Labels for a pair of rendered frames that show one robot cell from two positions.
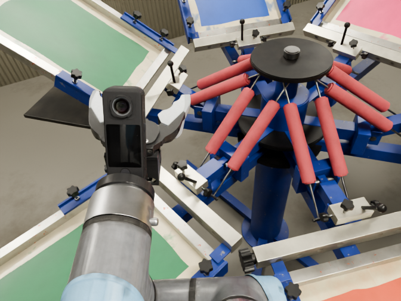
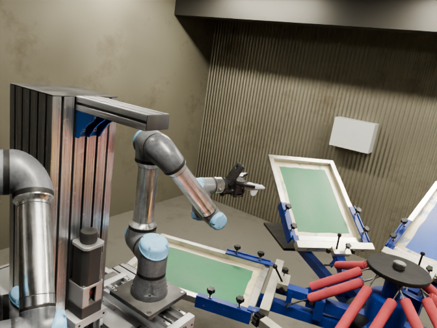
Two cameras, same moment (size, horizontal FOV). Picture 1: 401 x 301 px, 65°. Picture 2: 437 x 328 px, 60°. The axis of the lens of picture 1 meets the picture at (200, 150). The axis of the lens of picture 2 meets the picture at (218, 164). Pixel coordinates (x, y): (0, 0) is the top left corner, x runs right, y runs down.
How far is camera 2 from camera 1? 1.46 m
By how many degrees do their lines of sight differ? 55
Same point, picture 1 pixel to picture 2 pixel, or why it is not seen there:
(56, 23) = (309, 187)
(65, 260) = (206, 265)
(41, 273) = (195, 260)
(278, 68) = (378, 263)
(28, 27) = (294, 181)
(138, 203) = (220, 181)
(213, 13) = (422, 246)
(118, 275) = (204, 180)
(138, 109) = (238, 168)
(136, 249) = (211, 183)
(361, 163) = not seen: outside the picture
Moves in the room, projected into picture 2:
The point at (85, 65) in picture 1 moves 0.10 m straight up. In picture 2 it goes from (302, 211) to (304, 198)
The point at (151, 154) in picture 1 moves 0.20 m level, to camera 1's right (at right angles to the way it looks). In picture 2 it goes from (236, 184) to (264, 199)
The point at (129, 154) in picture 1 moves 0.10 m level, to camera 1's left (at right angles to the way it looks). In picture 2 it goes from (230, 177) to (218, 170)
